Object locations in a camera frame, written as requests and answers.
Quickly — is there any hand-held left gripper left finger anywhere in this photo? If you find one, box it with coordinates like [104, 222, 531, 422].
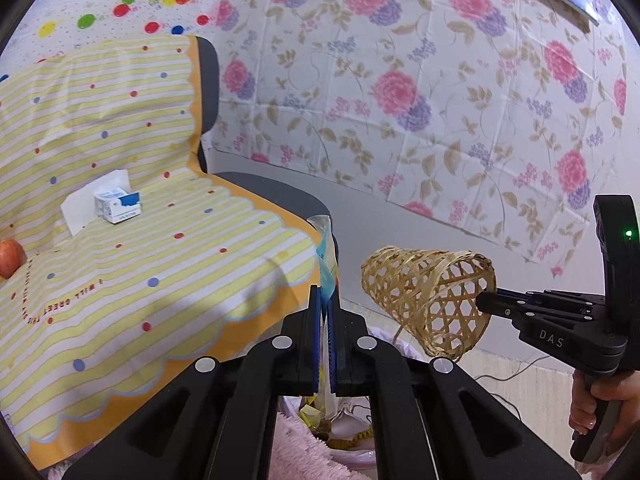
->
[62, 284, 322, 480]

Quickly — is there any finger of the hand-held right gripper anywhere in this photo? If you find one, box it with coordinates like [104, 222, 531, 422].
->
[474, 287, 610, 328]

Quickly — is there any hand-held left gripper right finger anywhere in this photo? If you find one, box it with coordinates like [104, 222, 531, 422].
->
[329, 286, 583, 480]

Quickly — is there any white plastic bag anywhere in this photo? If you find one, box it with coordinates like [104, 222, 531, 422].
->
[279, 394, 382, 463]

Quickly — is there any woven bamboo basket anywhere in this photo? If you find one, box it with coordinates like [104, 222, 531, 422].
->
[360, 245, 498, 363]

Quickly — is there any person's right hand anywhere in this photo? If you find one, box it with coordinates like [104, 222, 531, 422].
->
[569, 369, 640, 436]

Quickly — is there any pink fluffy cloth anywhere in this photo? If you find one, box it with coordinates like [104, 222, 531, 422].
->
[272, 412, 382, 480]

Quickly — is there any grey office chair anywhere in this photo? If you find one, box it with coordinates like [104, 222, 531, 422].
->
[191, 35, 341, 288]

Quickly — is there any yellow striped cloth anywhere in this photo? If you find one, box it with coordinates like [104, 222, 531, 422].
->
[0, 35, 325, 472]

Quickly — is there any floral sheet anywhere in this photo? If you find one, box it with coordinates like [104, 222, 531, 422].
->
[200, 0, 633, 273]

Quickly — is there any small white blue carton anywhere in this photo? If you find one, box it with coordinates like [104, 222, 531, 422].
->
[93, 187, 143, 225]

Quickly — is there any white paper sheet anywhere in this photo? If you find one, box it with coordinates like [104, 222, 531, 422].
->
[60, 169, 132, 237]

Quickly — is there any red apple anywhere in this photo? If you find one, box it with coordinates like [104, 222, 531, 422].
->
[0, 239, 27, 281]

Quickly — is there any polka dot sheet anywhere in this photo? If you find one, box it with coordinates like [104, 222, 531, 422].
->
[0, 0, 228, 83]

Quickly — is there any thin dark cable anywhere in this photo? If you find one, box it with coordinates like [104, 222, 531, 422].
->
[472, 352, 575, 387]

